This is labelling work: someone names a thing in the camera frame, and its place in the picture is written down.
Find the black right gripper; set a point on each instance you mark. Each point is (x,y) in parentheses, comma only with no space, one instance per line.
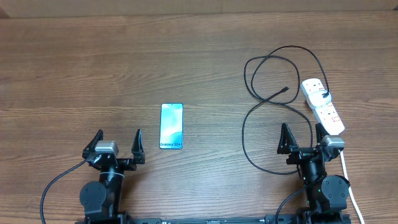
(286,145)

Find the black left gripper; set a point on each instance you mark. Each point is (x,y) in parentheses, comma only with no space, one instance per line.
(130,164)

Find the blue Galaxy smartphone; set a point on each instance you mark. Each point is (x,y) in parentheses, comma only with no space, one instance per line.
(171,126)

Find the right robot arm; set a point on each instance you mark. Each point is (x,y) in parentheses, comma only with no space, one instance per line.
(326,194)

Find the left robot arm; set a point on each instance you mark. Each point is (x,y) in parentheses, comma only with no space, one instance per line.
(101,199)

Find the white USB charger plug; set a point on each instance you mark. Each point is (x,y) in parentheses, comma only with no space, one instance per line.
(316,99)

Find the white power strip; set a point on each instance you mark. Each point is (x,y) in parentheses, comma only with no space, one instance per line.
(326,115)

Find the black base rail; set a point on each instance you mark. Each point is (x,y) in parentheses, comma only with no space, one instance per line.
(211,221)

